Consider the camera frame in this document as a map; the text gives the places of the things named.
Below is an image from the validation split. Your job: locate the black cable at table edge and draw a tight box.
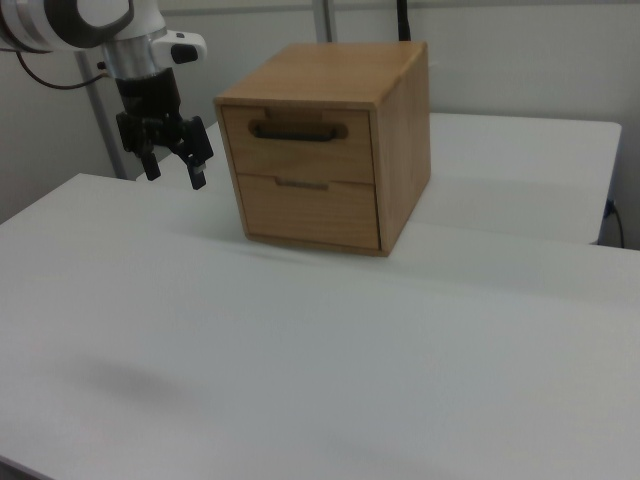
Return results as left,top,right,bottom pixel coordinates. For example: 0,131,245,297
605,198,627,248

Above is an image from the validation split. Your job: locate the wooden drawer with black handle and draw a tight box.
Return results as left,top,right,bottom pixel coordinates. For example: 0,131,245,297
220,105,377,186

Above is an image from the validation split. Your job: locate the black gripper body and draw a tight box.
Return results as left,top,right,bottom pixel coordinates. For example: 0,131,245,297
115,68,184,154

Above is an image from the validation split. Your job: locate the wooden two-drawer cabinet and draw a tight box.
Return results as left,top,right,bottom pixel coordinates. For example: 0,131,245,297
213,41,433,259

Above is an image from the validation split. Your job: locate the grey metal frame post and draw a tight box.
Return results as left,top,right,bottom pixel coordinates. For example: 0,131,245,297
74,52,129,181

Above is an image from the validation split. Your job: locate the wooden drawer without handle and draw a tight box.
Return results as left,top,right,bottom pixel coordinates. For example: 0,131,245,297
234,172,383,251

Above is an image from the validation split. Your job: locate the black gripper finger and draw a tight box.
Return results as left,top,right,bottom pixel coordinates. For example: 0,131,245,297
171,115,216,192
134,143,162,183

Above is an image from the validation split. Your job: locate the thin dark robot cable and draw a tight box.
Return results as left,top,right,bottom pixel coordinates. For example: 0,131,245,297
14,48,110,92

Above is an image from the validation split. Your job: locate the black camera stand pole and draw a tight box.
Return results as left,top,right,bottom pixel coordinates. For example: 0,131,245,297
395,0,414,44

